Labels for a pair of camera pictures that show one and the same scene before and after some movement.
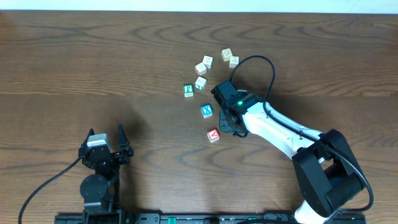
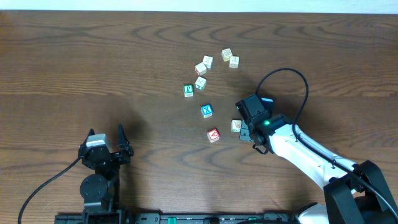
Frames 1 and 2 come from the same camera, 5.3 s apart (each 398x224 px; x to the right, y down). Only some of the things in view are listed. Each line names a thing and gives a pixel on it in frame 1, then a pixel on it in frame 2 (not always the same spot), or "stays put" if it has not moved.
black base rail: [208, 218] stays put
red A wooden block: [213, 135] stays put
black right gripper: [224, 126] -> [247, 126]
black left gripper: [125, 148] stays put
